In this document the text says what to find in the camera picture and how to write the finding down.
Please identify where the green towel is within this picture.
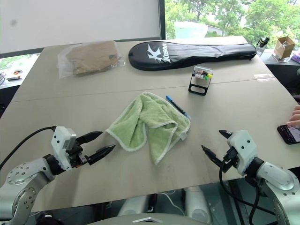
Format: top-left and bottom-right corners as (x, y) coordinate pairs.
(105, 91), (192, 166)

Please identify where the open cardboard box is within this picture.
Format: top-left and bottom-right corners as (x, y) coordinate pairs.
(271, 35), (297, 63)

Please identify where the small black marker holder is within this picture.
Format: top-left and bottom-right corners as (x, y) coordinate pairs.
(187, 66), (214, 97)

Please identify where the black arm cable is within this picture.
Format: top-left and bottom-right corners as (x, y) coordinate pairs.
(0, 126), (57, 170)
(218, 157), (259, 220)

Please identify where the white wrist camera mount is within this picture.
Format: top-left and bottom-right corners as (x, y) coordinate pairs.
(226, 130), (258, 176)
(51, 126), (77, 171)

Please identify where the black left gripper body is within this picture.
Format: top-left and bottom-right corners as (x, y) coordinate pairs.
(66, 138), (91, 168)

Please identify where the black smartphone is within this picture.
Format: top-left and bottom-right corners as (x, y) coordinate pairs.
(277, 124), (300, 145)

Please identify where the clear tape strip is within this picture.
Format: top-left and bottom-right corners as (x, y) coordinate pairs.
(254, 73), (274, 82)

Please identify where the thin white cable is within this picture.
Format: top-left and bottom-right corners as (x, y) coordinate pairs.
(161, 189), (186, 218)

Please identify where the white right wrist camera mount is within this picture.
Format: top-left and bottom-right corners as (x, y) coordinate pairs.
(226, 130), (258, 176)

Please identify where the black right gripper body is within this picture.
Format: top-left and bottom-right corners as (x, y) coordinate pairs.
(220, 146), (240, 174)

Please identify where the white rounded robot leg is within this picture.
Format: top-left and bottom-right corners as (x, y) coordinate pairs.
(116, 194), (151, 218)
(183, 186), (213, 224)

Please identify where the person's bare hand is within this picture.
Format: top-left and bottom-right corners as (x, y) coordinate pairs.
(286, 105), (300, 128)

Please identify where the black pen with blue cap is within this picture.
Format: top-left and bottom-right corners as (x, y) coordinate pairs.
(165, 95), (191, 119)

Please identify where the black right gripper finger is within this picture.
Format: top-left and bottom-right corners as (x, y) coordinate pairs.
(201, 145), (224, 167)
(218, 129), (234, 142)

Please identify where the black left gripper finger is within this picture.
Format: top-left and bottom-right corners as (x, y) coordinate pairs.
(87, 144), (117, 166)
(75, 131), (104, 145)

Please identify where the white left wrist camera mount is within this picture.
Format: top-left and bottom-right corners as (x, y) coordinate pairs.
(51, 126), (77, 171)

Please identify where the plastic bag with brown cardboard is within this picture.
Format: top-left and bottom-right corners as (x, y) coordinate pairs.
(57, 40), (125, 79)

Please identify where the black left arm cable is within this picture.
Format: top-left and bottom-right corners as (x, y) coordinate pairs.
(0, 126), (57, 170)

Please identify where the black racket bag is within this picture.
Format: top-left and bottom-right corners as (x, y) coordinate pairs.
(128, 40), (257, 71)

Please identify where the black capped water bottle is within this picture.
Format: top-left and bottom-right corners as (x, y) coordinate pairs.
(256, 36), (271, 57)

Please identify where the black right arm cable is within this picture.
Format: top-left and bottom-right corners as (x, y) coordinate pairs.
(218, 157), (259, 220)

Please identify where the orange handled tool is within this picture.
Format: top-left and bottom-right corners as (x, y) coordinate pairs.
(6, 69), (22, 82)

